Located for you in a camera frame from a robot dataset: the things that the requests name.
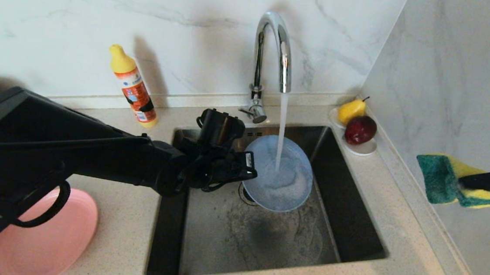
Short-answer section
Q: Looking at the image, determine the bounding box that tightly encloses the blue grey plate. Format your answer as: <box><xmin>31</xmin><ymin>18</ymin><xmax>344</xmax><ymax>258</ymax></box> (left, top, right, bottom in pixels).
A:
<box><xmin>239</xmin><ymin>132</ymin><xmax>316</xmax><ymax>215</ymax></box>

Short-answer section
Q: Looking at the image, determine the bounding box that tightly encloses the yellow green sponge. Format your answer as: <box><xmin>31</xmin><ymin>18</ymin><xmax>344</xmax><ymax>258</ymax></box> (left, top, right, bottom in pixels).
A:
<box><xmin>413</xmin><ymin>152</ymin><xmax>490</xmax><ymax>210</ymax></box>

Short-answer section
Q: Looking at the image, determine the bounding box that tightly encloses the chrome gooseneck faucet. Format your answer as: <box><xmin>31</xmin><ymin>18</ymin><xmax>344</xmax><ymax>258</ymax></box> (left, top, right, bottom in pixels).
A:
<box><xmin>238</xmin><ymin>10</ymin><xmax>298</xmax><ymax>127</ymax></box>

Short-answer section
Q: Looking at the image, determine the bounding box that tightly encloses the yellow orange dish soap bottle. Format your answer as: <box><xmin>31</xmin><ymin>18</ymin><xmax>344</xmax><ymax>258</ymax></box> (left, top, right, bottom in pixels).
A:
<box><xmin>103</xmin><ymin>44</ymin><xmax>164</xmax><ymax>129</ymax></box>

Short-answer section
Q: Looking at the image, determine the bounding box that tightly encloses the pink plate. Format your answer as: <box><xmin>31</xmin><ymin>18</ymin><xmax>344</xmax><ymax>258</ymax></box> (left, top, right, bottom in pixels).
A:
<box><xmin>0</xmin><ymin>183</ymin><xmax>100</xmax><ymax>275</ymax></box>

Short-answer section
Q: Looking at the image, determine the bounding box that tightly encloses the round metal sink strainer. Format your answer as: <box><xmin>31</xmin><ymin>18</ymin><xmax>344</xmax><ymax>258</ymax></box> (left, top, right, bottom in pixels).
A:
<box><xmin>237</xmin><ymin>183</ymin><xmax>253</xmax><ymax>205</ymax></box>

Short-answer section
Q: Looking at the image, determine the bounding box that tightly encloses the stainless steel sink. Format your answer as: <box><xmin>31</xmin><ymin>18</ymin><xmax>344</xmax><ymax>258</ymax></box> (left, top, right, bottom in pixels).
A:
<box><xmin>146</xmin><ymin>112</ymin><xmax>399</xmax><ymax>275</ymax></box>

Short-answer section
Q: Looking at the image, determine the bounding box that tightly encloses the small white fruit dish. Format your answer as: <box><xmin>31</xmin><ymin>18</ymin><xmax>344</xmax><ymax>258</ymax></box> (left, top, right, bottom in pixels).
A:
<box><xmin>325</xmin><ymin>107</ymin><xmax>381</xmax><ymax>157</ymax></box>

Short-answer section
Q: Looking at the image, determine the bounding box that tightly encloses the yellow pear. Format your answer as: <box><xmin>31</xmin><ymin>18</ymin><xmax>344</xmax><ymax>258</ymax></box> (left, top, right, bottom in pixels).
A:
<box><xmin>337</xmin><ymin>95</ymin><xmax>369</xmax><ymax>128</ymax></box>

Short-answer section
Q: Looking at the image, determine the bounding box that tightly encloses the dark red apple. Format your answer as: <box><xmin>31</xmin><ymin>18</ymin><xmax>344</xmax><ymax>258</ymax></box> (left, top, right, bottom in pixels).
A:
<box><xmin>344</xmin><ymin>115</ymin><xmax>378</xmax><ymax>147</ymax></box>

